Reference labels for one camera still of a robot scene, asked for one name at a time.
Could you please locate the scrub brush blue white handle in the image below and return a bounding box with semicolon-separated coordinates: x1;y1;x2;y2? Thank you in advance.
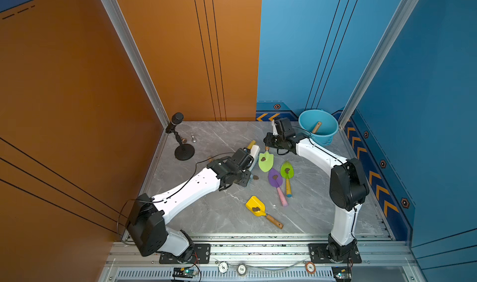
248;144;260;171

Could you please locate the green pointed shovel wooden handle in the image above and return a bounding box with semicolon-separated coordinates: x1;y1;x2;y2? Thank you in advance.
258;146;274;173

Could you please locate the light green trowel wooden handle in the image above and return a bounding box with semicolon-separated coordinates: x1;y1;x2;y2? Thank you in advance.
312;122;322;134

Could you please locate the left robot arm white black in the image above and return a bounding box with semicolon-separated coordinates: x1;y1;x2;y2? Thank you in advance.
126;145;260;262

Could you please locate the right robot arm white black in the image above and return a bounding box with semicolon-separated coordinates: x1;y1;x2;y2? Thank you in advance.
264;118;370;263

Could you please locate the turquoise plastic bucket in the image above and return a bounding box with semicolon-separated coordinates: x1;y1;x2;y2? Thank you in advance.
298;109;339;146

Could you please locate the black microphone on stand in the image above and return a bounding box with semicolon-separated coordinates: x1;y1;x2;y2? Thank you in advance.
165;113;195;161

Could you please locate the white round sticker left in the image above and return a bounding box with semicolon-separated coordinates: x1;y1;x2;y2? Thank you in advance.
218;262;229;274

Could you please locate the white round sticker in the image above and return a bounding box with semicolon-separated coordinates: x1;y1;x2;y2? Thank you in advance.
218;262;229;274
237;263;247;277

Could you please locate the white round sticker middle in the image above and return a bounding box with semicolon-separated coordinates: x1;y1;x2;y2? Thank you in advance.
237;263;247;277

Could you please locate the green circuit board left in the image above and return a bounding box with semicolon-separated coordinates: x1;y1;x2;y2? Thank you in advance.
171;267;198;281

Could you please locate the green circuit board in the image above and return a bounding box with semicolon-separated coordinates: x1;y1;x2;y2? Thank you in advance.
332;267;352;282
171;267;198;281

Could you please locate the red rimmed round sticker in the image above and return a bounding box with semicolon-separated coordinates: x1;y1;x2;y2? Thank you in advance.
305;262;316;275

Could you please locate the green circuit board right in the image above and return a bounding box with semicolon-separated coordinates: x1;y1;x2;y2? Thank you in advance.
332;267;352;282

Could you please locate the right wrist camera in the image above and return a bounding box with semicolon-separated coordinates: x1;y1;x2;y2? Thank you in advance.
271;121;278;135

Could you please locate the green leaf trowel yellow handle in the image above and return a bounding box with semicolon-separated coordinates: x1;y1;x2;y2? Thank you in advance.
280;161;294;198

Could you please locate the purple trowel pink handle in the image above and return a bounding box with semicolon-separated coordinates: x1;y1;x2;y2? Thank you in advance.
268;168;288;207

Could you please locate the yellow scoop wooden handle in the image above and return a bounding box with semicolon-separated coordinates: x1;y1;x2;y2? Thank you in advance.
245;196;283;229

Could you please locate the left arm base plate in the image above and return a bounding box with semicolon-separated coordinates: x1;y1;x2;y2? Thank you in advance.
159;243;211;264

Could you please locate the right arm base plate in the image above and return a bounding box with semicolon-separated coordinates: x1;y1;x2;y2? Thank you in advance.
308;242;362;264

